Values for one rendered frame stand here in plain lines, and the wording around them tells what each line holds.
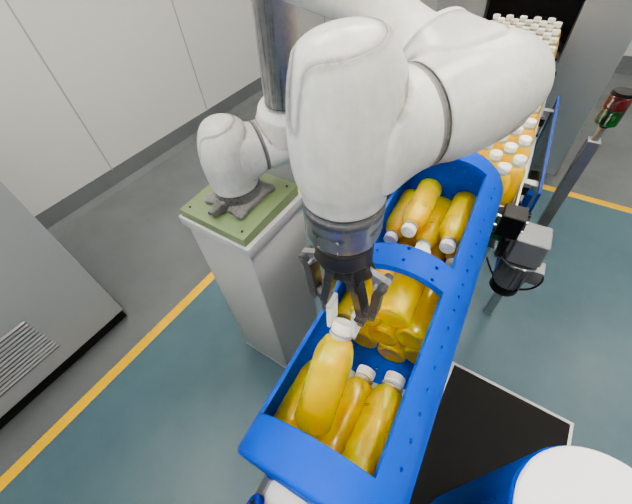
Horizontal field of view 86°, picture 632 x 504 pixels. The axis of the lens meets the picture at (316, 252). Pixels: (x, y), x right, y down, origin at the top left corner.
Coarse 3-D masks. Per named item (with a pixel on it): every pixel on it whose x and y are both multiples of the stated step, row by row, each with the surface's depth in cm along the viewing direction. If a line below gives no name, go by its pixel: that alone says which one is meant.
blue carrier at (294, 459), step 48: (480, 192) 83; (480, 240) 78; (336, 288) 75; (432, 288) 66; (432, 336) 60; (288, 384) 69; (432, 384) 57; (288, 432) 49; (288, 480) 45; (336, 480) 45; (384, 480) 47
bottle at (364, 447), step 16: (384, 384) 63; (368, 400) 61; (384, 400) 60; (400, 400) 61; (368, 416) 59; (384, 416) 58; (352, 432) 58; (368, 432) 57; (384, 432) 57; (352, 448) 56; (368, 448) 55; (368, 464) 54
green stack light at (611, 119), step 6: (600, 114) 105; (606, 114) 103; (612, 114) 102; (618, 114) 102; (624, 114) 103; (594, 120) 108; (600, 120) 105; (606, 120) 104; (612, 120) 103; (618, 120) 103; (606, 126) 105; (612, 126) 105
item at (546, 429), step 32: (448, 384) 156; (480, 384) 155; (448, 416) 147; (480, 416) 146; (512, 416) 145; (544, 416) 144; (448, 448) 139; (480, 448) 138; (512, 448) 138; (416, 480) 133; (448, 480) 132
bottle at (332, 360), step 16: (336, 336) 56; (320, 352) 57; (336, 352) 56; (352, 352) 57; (320, 368) 56; (336, 368) 55; (304, 384) 59; (320, 384) 56; (336, 384) 56; (304, 400) 58; (320, 400) 57; (336, 400) 57; (304, 416) 58; (320, 416) 57; (320, 432) 58
